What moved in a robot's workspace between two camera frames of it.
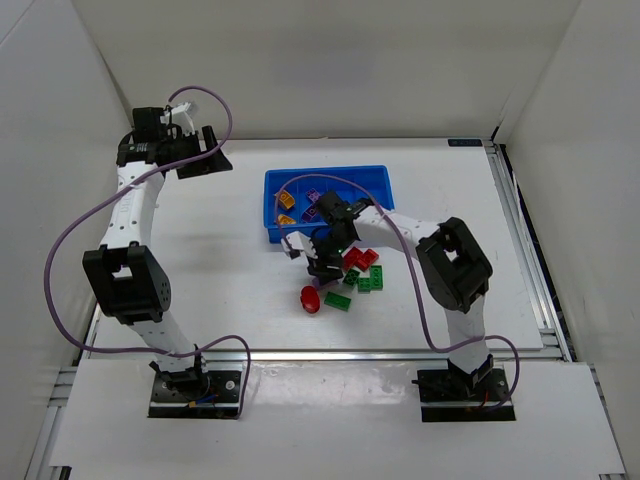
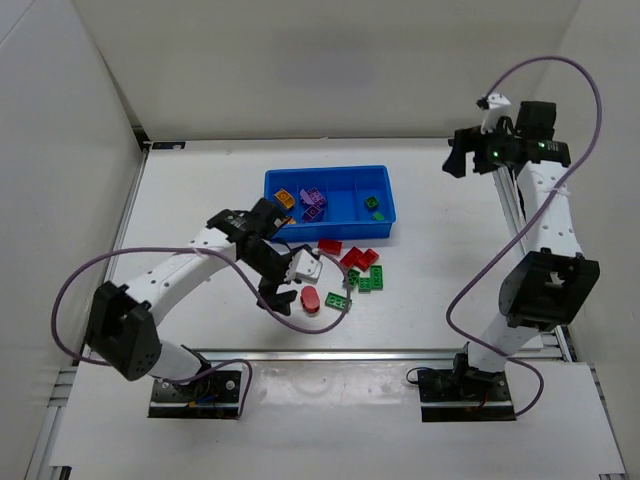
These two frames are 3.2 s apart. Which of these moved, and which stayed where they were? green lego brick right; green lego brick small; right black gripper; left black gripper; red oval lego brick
Moved: left black gripper; right black gripper
Stayed: red oval lego brick; green lego brick right; green lego brick small
